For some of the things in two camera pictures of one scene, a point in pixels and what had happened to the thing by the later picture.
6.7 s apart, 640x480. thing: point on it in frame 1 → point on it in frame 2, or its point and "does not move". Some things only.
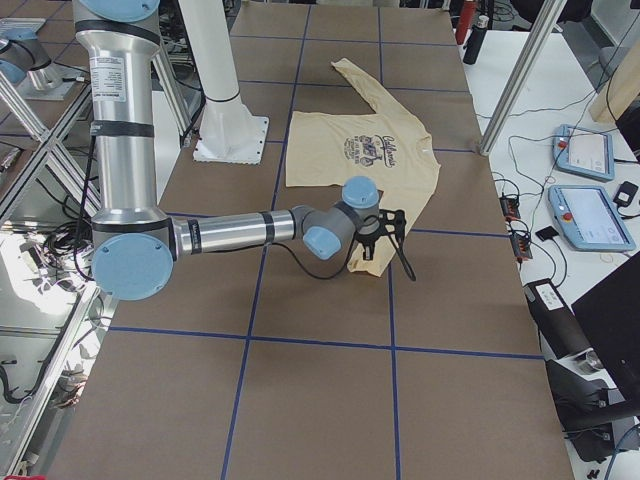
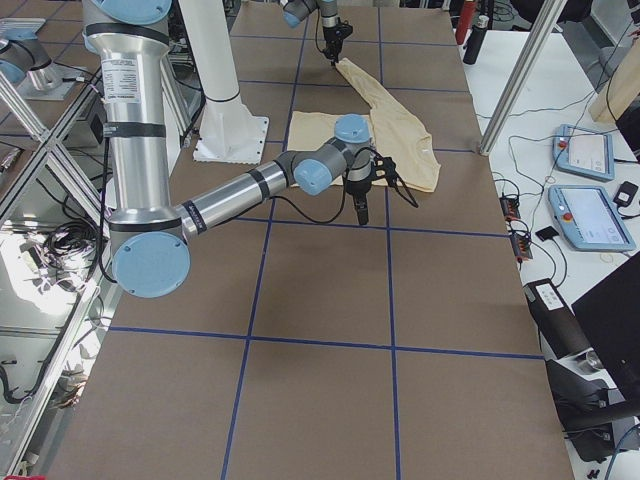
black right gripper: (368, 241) → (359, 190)
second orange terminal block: (521, 246) does not move
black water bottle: (473, 44) does not move
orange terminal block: (510, 208) does not move
